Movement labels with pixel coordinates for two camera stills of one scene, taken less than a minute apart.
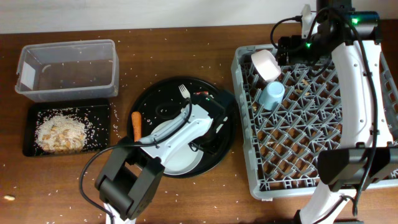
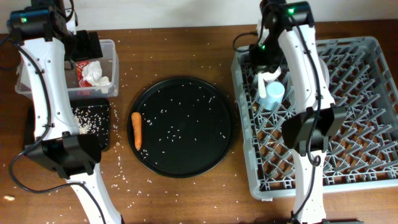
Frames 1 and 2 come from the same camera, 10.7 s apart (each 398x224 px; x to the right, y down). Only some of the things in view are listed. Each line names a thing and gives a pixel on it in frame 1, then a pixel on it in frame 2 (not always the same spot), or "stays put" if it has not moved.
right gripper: [295, 42] to [260, 65]
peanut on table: [9, 197] stays put
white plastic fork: [185, 93] to [262, 88]
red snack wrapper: [203, 93] to [82, 83]
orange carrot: [137, 125] stays put
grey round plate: [185, 159] to [290, 87]
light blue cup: [272, 96] stays put
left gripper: [214, 148] to [89, 51]
